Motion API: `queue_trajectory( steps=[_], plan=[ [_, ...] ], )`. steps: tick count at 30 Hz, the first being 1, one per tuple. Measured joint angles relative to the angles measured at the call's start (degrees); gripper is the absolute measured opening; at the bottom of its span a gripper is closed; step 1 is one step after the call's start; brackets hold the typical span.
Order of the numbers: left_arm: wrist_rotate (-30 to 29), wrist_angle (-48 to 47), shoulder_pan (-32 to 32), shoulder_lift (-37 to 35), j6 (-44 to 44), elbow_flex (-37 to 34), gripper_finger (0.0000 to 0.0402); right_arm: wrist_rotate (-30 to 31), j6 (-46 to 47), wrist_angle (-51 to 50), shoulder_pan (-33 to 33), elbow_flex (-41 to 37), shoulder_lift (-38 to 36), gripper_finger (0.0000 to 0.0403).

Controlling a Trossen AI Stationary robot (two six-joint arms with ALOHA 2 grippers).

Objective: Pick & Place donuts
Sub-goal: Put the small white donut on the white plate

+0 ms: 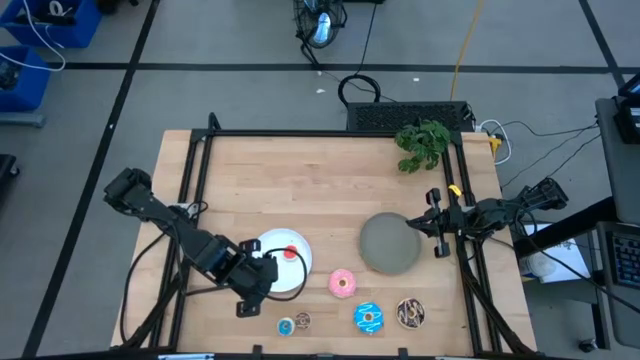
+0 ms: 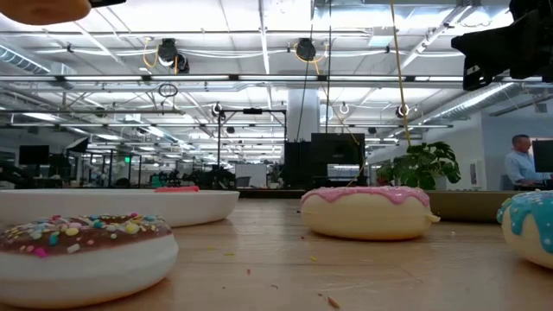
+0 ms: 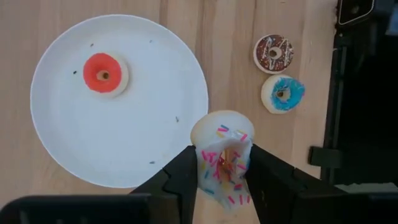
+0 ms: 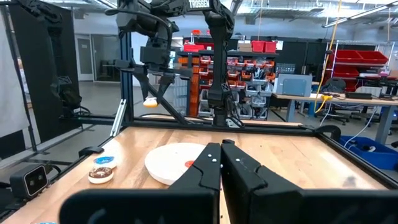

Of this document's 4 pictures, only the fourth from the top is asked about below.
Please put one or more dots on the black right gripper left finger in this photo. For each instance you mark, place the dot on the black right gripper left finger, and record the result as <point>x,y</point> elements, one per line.
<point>202,177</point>

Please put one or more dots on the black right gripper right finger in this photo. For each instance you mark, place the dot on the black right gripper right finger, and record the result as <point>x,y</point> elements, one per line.
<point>239,180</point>

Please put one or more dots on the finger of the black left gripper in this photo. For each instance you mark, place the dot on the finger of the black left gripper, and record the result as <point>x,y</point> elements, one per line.
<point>164,84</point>
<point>145,84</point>

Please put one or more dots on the white-frosted yellow donut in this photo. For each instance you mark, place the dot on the white-frosted yellow donut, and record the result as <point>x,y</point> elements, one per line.
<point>150,102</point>

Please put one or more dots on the blue-frosted white donut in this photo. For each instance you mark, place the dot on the blue-frosted white donut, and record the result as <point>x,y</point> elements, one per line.
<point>105,161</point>

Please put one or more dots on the chocolate sprinkle donut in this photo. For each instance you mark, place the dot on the chocolate sprinkle donut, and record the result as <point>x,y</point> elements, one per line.
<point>100,175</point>

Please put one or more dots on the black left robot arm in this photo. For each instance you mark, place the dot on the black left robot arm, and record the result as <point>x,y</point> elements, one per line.
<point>219,62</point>

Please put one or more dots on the orange donut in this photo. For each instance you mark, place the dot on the orange donut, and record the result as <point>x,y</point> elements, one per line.
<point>188,164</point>

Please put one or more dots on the white round plate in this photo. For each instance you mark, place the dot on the white round plate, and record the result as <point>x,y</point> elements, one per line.
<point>168,161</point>

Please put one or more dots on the red storage bin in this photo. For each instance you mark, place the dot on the red storage bin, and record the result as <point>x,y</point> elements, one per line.
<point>270,47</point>
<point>193,48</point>
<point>258,46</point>

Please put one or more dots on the grey door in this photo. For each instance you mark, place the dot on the grey door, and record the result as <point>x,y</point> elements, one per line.
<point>84,59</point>

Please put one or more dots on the black plastic clamp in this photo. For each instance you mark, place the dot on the black plastic clamp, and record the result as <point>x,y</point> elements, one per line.
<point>90,151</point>
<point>329,129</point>

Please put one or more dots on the cardboard box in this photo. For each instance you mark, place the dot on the cardboard box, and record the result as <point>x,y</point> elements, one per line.
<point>244,47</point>

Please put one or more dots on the shelf rack with small bins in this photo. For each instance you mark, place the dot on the shelf rack with small bins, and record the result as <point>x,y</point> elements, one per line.
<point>255,54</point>

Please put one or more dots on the black panel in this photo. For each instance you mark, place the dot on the black panel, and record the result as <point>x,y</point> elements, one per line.
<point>37,77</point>

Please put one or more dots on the grey metal box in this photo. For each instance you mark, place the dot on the grey metal box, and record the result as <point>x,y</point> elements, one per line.
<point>293,85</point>

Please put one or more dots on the black office chair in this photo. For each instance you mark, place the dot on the black office chair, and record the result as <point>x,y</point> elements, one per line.
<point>334,85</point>

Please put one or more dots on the blue plastic bin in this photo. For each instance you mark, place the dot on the blue plastic bin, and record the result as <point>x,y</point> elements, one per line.
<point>379,158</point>

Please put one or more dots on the large red bin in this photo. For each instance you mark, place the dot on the large red bin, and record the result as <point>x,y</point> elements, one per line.
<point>345,72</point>
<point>374,57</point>
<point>346,57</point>

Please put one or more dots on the wooden workbench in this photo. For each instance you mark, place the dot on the wooden workbench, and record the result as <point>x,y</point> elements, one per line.
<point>373,102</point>

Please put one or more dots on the ceiling light strip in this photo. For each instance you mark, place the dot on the ceiling light strip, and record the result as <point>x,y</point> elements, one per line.
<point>357,15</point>

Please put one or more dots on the blue metal post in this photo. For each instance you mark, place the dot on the blue metal post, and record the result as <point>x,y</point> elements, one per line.
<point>127,93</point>

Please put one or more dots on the silver angle bracket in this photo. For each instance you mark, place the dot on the silver angle bracket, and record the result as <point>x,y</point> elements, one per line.
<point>118,119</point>

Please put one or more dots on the grey table-level camera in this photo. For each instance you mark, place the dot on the grey table-level camera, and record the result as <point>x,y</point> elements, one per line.
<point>29,182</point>

